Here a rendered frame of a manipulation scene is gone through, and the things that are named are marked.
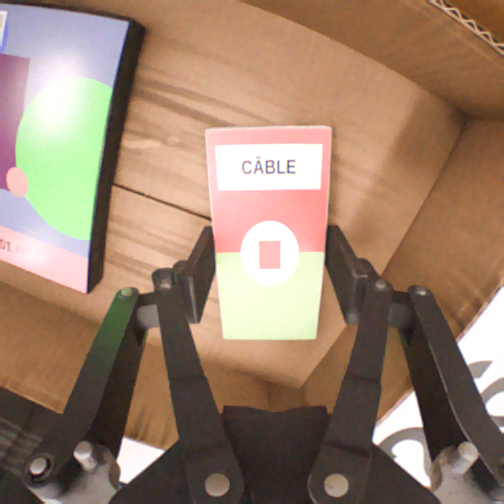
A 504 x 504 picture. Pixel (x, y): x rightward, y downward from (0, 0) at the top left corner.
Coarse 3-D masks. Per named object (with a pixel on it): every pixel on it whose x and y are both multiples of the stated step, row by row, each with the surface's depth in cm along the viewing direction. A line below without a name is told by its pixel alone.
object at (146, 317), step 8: (176, 264) 17; (184, 264) 17; (176, 272) 17; (144, 296) 15; (152, 296) 15; (144, 304) 14; (152, 304) 14; (136, 312) 14; (144, 312) 14; (152, 312) 14; (136, 320) 14; (144, 320) 14; (152, 320) 14; (136, 328) 14; (144, 328) 14
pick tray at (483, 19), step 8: (448, 0) 11; (456, 0) 10; (464, 0) 10; (472, 0) 10; (480, 0) 9; (488, 0) 9; (496, 0) 9; (464, 8) 11; (472, 8) 10; (480, 8) 10; (488, 8) 10; (496, 8) 9; (472, 16) 11; (480, 16) 11; (488, 16) 10; (496, 16) 10; (480, 24) 11; (488, 24) 11; (496, 24) 10; (496, 32) 11
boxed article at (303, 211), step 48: (240, 144) 17; (288, 144) 17; (240, 192) 19; (288, 192) 19; (240, 240) 20; (288, 240) 20; (240, 288) 22; (288, 288) 22; (240, 336) 24; (288, 336) 24
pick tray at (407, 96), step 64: (64, 0) 15; (128, 0) 15; (192, 0) 15; (256, 0) 14; (320, 0) 11; (384, 0) 9; (192, 64) 16; (256, 64) 16; (320, 64) 16; (384, 64) 16; (448, 64) 11; (128, 128) 18; (192, 128) 18; (384, 128) 18; (448, 128) 17; (128, 192) 20; (192, 192) 20; (384, 192) 19; (448, 192) 17; (128, 256) 22; (384, 256) 21; (448, 256) 16; (0, 320) 21; (64, 320) 24; (320, 320) 24; (448, 320) 14; (0, 384) 17; (64, 384) 20; (256, 384) 27; (320, 384) 25; (384, 384) 17
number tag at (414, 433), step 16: (496, 304) 12; (480, 320) 13; (496, 320) 12; (464, 336) 13; (480, 336) 13; (496, 336) 13; (464, 352) 13; (480, 352) 13; (496, 352) 13; (480, 368) 13; (496, 368) 13; (480, 384) 14; (496, 384) 14; (496, 400) 14; (400, 416) 16; (416, 416) 15; (496, 416) 14; (384, 432) 16; (400, 432) 16; (416, 432) 16; (384, 448) 17; (400, 448) 17; (416, 448) 16; (400, 464) 17; (416, 464) 17
